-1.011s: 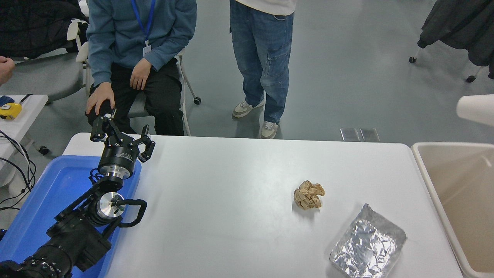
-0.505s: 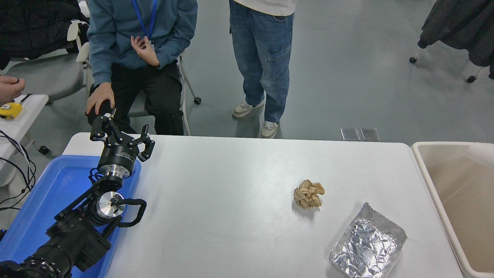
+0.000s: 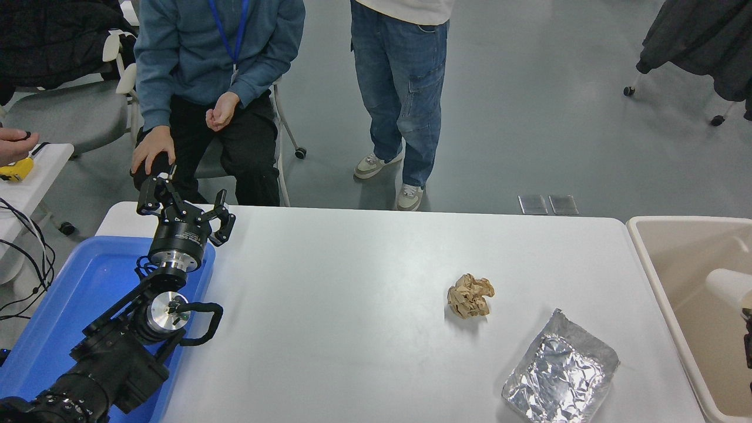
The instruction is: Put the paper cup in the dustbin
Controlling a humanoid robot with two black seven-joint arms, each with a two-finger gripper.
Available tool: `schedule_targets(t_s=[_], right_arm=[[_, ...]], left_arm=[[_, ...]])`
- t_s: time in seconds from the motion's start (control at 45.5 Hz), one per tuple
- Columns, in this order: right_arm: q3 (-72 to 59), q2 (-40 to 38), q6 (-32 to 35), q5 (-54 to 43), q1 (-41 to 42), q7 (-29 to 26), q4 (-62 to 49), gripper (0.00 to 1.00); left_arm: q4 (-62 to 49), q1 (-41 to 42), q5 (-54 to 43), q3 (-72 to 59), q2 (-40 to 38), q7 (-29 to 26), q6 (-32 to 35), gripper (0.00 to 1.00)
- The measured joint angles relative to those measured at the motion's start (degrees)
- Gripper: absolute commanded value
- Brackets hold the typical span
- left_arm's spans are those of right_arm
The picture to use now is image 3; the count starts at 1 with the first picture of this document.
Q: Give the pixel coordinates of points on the yellow tape measure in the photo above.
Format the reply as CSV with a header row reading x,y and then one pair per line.
x,y
17,170

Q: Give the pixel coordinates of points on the white office chair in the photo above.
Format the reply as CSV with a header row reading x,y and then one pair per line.
x,y
208,167

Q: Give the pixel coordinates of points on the white wheeled chair base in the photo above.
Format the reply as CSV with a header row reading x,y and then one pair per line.
x,y
716,120

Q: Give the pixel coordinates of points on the large pale bin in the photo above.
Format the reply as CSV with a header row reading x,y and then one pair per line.
x,y
675,258

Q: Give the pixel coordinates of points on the seated person's right hand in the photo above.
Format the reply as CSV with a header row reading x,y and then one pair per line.
x,y
153,147

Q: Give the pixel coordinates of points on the white side table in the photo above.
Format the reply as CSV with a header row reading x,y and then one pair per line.
x,y
41,176

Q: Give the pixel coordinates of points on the silver foil tray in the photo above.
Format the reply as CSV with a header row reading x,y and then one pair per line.
x,y
558,376

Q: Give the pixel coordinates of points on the white paper cup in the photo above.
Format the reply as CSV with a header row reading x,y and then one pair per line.
x,y
728,288

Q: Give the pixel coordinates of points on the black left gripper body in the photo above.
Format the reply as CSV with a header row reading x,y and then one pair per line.
x,y
180,238

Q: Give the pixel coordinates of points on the seated person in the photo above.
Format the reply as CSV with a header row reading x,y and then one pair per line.
x,y
194,53

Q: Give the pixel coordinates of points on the grey office chair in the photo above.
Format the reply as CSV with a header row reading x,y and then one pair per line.
x,y
64,117

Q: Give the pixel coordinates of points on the blue plastic tray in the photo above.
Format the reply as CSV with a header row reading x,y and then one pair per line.
x,y
88,288

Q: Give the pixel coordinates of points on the seated person's left hand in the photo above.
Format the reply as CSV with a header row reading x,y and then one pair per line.
x,y
223,111

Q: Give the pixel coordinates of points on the person's hand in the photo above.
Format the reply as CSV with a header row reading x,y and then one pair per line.
x,y
14,145

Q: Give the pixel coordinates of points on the standing person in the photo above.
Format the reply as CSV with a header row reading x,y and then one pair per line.
x,y
399,88

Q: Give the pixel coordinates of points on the clear floor plate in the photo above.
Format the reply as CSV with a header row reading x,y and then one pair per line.
x,y
532,204
563,204

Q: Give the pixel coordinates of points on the black jacket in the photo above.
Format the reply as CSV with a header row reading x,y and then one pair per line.
x,y
47,41

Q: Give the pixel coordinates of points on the dark hanging coat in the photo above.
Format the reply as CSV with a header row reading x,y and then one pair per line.
x,y
699,35

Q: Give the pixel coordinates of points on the crumpled tan paper ball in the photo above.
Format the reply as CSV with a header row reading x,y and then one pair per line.
x,y
470,296

